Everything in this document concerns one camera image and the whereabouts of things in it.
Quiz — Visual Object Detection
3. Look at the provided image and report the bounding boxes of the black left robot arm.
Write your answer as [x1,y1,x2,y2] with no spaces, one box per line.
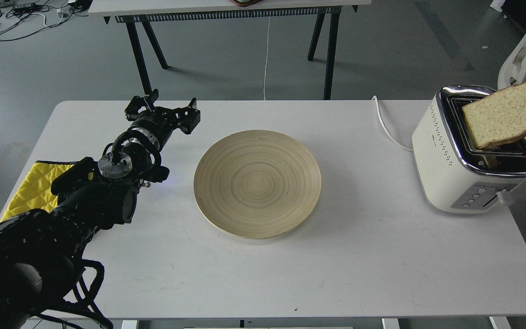
[0,90,200,329]

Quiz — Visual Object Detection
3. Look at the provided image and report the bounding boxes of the slice of bread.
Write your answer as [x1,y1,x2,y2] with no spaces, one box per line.
[462,82,526,150]

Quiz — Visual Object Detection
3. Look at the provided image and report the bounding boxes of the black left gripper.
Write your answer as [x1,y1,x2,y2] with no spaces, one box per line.
[124,88,200,149]

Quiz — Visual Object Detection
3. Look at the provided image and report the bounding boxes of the round wooden plate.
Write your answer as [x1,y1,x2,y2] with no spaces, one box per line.
[193,130,323,239]

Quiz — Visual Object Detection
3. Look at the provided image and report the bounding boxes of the white toaster power cable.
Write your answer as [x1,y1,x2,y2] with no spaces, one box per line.
[263,16,413,153]

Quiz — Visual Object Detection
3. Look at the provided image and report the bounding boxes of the cream chrome toaster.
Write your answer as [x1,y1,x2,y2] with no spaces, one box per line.
[411,85,526,214]

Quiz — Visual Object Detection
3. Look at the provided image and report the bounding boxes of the brown object on back table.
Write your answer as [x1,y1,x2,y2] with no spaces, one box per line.
[231,0,261,7]

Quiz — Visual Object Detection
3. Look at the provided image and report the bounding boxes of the white table with black legs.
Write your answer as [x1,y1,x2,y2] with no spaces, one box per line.
[87,0,372,100]

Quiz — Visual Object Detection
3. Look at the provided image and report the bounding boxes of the power strips and floor cables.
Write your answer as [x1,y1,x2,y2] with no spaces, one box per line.
[0,0,93,46]

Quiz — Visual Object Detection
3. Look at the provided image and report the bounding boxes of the yellow quilted cloth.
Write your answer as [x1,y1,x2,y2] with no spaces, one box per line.
[0,160,77,223]

